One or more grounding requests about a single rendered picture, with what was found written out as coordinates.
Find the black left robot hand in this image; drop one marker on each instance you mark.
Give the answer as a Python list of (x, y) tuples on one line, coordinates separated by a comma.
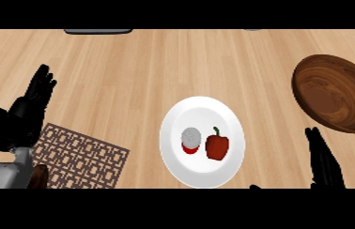
[(28, 109)]

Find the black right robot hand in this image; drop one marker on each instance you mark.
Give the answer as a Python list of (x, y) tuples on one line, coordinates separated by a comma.
[(324, 164)]

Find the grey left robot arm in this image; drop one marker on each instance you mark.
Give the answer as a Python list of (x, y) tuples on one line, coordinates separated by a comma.
[(13, 168)]

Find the brown wooden bowl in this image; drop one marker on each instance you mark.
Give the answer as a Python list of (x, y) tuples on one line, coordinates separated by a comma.
[(328, 93)]

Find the red bell pepper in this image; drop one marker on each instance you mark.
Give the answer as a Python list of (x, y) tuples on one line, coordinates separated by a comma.
[(216, 146)]

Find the white plate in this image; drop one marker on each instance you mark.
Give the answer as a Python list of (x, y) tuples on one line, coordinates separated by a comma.
[(201, 114)]

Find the brown lattice placemat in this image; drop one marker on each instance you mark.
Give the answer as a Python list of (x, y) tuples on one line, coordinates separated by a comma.
[(76, 159)]

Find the dark brown rounded object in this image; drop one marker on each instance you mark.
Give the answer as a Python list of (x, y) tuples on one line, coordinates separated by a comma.
[(39, 177)]

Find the red can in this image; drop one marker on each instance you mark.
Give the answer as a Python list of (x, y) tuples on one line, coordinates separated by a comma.
[(191, 140)]

